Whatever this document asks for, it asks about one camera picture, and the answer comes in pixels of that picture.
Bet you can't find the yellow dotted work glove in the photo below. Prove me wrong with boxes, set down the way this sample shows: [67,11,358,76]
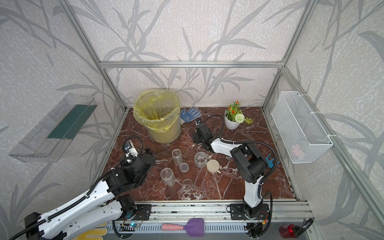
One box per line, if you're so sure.
[73,228,108,240]

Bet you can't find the white wire wall basket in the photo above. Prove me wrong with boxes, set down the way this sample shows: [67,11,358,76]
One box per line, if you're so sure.
[272,91,334,164]

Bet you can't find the clear oatmeal jar tall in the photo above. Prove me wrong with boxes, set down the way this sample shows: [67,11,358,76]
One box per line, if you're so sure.
[161,168,176,187]

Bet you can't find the blue dotted work glove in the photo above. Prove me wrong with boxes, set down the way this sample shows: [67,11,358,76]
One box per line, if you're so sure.
[180,107,202,125]

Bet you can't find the white pot artificial flowers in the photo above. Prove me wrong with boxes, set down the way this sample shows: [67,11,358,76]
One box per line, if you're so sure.
[225,101,253,130]

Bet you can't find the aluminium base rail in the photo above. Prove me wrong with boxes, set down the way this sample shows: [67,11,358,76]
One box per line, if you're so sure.
[131,199,315,224]

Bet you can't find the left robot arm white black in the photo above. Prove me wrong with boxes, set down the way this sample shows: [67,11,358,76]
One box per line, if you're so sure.
[11,136,156,240]

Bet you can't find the purple scoop pink handle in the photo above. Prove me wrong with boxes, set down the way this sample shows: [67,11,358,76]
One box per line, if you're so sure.
[162,218,205,238]

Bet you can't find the mesh trash bin yellow bag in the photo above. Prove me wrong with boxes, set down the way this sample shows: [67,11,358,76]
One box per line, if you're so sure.
[133,89,181,145]

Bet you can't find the clear oatmeal jar small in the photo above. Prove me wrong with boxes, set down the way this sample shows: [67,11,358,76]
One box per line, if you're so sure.
[172,149,183,166]

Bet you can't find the clear plastic wall shelf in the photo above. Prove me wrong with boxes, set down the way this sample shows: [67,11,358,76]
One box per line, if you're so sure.
[9,94,98,163]

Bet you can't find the green circuit board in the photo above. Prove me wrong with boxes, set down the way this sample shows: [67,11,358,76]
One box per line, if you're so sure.
[121,222,141,231]

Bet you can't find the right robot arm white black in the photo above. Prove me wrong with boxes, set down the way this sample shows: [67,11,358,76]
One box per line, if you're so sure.
[193,118,277,218]

